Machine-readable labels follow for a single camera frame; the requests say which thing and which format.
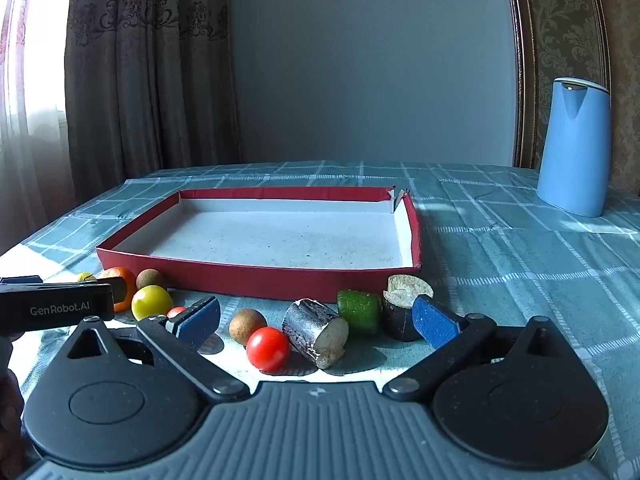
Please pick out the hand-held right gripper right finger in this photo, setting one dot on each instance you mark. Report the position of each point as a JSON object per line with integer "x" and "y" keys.
{"x": 434, "y": 322}

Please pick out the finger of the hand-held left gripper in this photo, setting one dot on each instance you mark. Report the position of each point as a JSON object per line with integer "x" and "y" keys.
{"x": 120, "y": 292}
{"x": 20, "y": 280}

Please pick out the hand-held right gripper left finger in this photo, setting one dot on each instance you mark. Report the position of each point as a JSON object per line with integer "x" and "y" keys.
{"x": 200, "y": 317}

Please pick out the orange tangerine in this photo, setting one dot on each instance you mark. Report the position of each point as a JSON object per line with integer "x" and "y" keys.
{"x": 117, "y": 273}

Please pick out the yellow tomato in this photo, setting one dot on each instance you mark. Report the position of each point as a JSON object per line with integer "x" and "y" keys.
{"x": 152, "y": 302}

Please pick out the dark eggplant piece rough top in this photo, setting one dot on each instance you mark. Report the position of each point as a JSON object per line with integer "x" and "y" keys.
{"x": 400, "y": 320}

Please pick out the green cucumber piece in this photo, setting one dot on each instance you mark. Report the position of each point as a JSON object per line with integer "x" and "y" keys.
{"x": 357, "y": 312}

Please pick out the silvery dark eggplant piece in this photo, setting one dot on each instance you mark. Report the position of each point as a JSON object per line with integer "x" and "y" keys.
{"x": 310, "y": 322}

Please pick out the red cardboard box tray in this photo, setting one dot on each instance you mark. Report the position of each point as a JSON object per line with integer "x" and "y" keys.
{"x": 300, "y": 240}

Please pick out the small red tomato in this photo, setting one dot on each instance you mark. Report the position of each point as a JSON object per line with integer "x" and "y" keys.
{"x": 176, "y": 311}

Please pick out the brown longan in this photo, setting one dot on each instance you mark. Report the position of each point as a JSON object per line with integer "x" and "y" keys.
{"x": 151, "y": 278}
{"x": 246, "y": 325}

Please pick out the small yellow-green fruit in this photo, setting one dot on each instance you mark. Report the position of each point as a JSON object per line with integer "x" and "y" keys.
{"x": 86, "y": 277}

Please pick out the large red tomato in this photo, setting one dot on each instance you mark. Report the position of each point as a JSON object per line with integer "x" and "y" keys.
{"x": 268, "y": 349}

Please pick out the teal checked tablecloth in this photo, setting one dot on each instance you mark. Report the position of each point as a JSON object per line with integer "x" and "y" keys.
{"x": 500, "y": 260}

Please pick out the white sheer curtain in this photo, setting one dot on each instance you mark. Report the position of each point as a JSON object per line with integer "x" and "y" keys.
{"x": 30, "y": 110}

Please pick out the brown patterned curtain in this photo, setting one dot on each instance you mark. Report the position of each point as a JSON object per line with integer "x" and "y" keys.
{"x": 150, "y": 85}

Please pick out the blue kettle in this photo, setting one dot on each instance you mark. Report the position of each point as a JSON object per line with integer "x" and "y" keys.
{"x": 572, "y": 150}

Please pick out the damask panel with wooden frame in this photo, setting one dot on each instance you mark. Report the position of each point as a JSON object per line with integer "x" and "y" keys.
{"x": 565, "y": 20}

